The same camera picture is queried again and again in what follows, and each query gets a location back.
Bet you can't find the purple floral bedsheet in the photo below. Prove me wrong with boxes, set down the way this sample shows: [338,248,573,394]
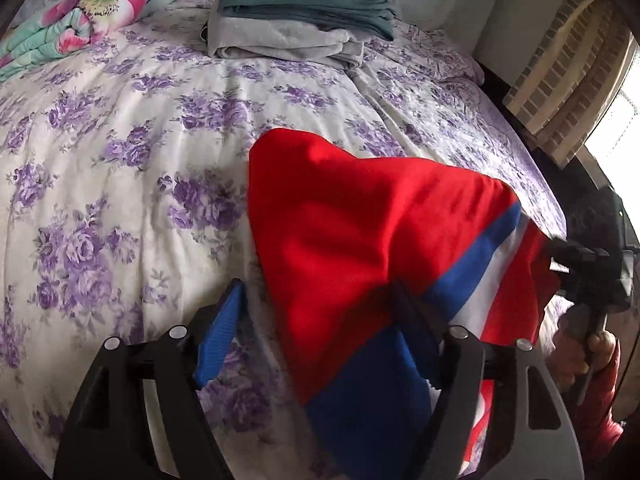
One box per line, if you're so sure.
[0,0,568,480]

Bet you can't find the bright window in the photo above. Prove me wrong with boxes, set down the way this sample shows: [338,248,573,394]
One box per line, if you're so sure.
[582,50,640,201]

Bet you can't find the person's red-sleeved right forearm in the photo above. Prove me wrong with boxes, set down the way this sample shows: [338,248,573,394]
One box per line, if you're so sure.
[570,342,627,466]

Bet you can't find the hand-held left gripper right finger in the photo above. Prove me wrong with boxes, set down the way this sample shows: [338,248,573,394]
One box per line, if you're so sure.
[392,282,586,480]

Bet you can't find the dark bed frame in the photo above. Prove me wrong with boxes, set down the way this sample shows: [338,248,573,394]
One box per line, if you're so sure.
[480,72,621,201]

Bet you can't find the folded grey cloth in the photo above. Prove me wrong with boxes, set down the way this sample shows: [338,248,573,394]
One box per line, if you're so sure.
[206,10,365,68]

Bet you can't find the folded teal pink floral quilt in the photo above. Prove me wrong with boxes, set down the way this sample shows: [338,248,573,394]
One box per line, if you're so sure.
[0,0,183,81]

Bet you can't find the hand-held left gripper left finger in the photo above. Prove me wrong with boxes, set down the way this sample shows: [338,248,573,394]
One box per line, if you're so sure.
[52,280,246,480]

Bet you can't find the red pants with blue-white stripes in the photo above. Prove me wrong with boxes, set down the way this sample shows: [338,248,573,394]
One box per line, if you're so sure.
[247,127,561,480]

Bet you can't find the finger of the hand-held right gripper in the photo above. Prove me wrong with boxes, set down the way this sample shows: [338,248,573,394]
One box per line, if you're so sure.
[547,241,598,273]

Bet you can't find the person's right hand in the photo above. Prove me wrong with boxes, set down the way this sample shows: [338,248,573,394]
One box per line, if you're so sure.
[544,305,618,391]

